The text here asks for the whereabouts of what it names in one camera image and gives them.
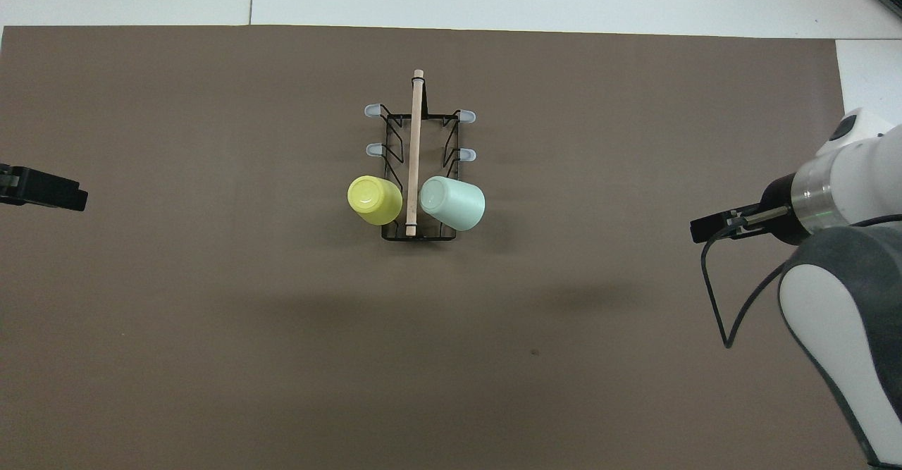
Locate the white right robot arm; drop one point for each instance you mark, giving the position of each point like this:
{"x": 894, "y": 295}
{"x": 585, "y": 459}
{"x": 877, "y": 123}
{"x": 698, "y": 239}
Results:
{"x": 853, "y": 167}

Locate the light green plastic cup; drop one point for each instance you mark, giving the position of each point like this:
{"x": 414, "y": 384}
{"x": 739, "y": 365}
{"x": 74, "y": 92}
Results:
{"x": 454, "y": 203}

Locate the yellow plastic cup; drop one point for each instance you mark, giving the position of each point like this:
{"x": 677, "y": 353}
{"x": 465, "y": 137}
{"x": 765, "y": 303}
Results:
{"x": 375, "y": 201}

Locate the brown table mat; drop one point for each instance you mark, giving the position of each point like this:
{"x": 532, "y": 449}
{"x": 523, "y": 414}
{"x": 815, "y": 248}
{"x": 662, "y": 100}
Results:
{"x": 211, "y": 350}

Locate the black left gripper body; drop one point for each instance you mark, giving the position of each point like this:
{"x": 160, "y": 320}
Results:
{"x": 7, "y": 184}

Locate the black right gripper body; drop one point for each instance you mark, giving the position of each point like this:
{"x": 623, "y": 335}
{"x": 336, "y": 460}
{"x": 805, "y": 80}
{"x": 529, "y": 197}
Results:
{"x": 783, "y": 209}

